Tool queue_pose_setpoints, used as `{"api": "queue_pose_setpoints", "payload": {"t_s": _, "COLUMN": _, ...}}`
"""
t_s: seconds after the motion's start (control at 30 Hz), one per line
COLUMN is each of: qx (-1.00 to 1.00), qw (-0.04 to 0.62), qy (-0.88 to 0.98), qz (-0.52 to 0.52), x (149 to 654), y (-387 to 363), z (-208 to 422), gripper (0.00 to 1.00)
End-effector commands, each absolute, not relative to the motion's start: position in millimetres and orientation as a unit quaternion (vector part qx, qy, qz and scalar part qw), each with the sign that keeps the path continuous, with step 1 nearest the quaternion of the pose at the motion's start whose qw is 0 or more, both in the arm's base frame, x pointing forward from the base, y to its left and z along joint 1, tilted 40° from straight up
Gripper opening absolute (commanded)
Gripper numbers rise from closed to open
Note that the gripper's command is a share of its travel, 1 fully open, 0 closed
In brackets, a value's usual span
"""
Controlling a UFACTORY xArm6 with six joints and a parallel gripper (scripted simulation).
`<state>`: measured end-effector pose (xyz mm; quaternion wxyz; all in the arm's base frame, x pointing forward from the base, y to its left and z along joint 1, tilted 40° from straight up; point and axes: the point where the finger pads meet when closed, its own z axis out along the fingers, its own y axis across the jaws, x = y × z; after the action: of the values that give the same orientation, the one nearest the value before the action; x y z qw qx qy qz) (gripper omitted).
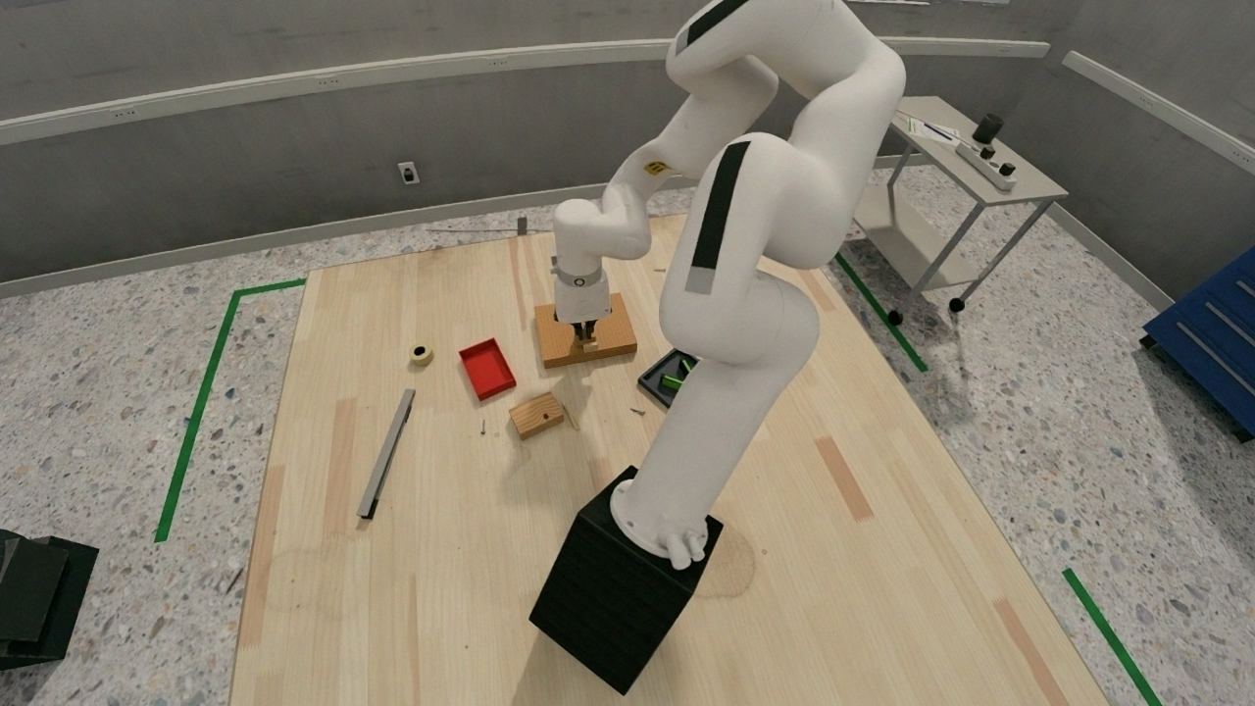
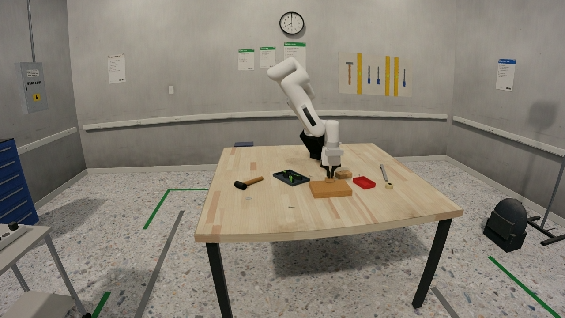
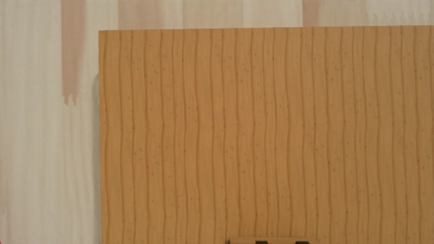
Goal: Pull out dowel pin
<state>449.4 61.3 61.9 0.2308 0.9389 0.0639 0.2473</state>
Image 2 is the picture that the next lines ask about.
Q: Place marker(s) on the red open tray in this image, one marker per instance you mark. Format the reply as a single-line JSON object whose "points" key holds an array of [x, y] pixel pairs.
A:
{"points": [[364, 182]]}

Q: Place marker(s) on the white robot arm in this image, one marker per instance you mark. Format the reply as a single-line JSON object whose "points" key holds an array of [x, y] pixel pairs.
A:
{"points": [[294, 82]]}

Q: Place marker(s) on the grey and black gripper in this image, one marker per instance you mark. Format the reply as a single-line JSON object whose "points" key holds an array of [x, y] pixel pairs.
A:
{"points": [[326, 161]]}

